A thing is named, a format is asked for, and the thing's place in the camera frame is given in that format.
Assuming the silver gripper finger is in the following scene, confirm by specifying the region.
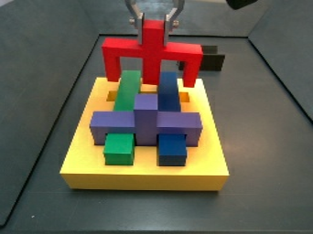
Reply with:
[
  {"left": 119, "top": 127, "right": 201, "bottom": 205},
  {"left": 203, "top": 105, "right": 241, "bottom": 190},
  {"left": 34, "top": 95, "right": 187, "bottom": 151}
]
[
  {"left": 163, "top": 0, "right": 185, "bottom": 44},
  {"left": 125, "top": 0, "right": 145, "bottom": 44}
]

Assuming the red three-legged block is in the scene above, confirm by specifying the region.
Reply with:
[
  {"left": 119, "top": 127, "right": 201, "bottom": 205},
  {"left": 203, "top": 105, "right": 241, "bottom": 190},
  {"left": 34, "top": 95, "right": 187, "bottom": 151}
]
[{"left": 102, "top": 20, "right": 203, "bottom": 88}]

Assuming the yellow base board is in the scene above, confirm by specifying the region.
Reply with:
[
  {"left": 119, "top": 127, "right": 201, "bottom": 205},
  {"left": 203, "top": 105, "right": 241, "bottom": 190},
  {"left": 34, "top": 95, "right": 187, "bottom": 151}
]
[{"left": 60, "top": 78, "right": 229, "bottom": 191}]

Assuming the black U-shaped holder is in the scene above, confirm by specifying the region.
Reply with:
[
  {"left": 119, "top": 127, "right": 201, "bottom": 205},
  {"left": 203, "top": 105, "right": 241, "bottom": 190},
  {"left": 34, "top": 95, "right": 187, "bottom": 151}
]
[{"left": 178, "top": 45, "right": 226, "bottom": 72}]

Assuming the purple three-legged block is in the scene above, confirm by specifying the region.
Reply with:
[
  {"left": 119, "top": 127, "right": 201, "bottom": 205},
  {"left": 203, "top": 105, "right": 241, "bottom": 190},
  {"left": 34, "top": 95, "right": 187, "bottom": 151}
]
[{"left": 90, "top": 94, "right": 203, "bottom": 147}]

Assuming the blue long block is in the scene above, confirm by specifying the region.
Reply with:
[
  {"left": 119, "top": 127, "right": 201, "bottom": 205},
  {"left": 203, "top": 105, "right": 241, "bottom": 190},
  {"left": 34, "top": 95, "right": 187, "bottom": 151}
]
[{"left": 158, "top": 71, "right": 187, "bottom": 166}]

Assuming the green long block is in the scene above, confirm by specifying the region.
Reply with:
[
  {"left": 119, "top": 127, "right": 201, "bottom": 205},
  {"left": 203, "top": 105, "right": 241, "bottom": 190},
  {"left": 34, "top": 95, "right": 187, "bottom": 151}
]
[{"left": 104, "top": 70, "right": 141, "bottom": 165}]

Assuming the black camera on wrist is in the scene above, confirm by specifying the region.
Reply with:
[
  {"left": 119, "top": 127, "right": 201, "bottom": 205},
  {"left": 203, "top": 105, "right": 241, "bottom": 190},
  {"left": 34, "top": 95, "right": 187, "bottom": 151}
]
[{"left": 226, "top": 0, "right": 258, "bottom": 10}]

